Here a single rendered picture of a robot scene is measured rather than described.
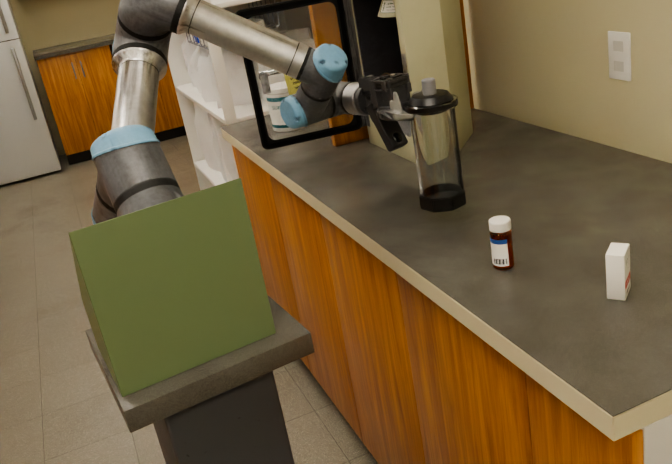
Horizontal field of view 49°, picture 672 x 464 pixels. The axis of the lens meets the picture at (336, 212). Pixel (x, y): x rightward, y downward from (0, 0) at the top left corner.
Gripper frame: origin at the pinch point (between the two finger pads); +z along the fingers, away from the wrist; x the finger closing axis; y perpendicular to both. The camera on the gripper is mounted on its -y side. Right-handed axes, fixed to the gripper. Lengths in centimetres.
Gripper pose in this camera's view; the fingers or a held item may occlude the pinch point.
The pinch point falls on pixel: (430, 112)
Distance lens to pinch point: 152.0
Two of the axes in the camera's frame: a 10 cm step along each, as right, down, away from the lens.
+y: -1.9, -9.3, -3.2
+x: 7.8, -3.5, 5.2
